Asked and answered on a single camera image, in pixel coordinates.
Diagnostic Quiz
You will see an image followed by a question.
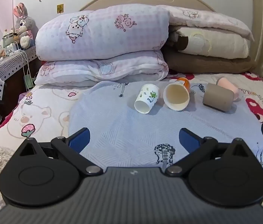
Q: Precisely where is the grey-brown cup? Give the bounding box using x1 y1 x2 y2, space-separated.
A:
202 83 235 112

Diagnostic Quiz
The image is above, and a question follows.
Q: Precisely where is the brown folded blanket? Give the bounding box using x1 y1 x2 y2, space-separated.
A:
163 47 258 74

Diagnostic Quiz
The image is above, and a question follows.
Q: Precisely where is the light blue guitar-print mat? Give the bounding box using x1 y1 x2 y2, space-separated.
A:
68 80 263 175

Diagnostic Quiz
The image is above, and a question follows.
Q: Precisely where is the white paper cup green print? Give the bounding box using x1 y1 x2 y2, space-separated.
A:
134 83 160 114

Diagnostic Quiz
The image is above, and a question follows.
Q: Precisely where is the green hanging pouch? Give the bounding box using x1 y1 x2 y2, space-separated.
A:
24 74 35 89

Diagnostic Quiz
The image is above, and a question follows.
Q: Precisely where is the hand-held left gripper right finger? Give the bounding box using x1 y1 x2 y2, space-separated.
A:
165 127 253 177

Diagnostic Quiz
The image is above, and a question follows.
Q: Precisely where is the cream folded blanket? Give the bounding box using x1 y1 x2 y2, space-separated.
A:
169 26 249 59

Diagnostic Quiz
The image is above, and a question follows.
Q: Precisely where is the pale pink bear-print quilt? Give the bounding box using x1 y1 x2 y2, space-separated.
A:
156 5 255 41

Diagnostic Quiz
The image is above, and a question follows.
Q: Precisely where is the white electric kettle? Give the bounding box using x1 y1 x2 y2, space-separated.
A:
2 29 18 49

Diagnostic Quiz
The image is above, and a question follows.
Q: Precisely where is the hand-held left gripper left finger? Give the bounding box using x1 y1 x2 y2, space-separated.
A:
15 127 104 176

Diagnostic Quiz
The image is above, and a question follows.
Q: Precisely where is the pink cup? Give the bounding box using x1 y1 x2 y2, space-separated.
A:
216 77 240 101

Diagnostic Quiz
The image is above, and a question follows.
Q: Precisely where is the white charging cable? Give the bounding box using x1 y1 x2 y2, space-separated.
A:
21 50 33 89

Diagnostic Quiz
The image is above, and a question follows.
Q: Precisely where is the pink white heart-print quilt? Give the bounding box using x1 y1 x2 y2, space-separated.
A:
34 50 169 87

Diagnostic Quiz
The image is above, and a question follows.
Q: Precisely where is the pink checked folded quilt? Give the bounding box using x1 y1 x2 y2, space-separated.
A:
35 4 170 62

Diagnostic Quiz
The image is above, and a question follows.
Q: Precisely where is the dark wooden nightstand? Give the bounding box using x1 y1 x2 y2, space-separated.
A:
0 58 41 119

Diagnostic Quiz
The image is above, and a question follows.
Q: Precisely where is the cluttered bedside table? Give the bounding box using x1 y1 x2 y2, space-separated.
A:
0 45 39 99

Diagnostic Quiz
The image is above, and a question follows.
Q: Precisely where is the grey bunny plush toy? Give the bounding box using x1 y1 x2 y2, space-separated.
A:
13 3 39 49

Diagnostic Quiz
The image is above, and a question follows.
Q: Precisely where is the orange cup cream inside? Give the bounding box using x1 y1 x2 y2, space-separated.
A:
163 77 191 112

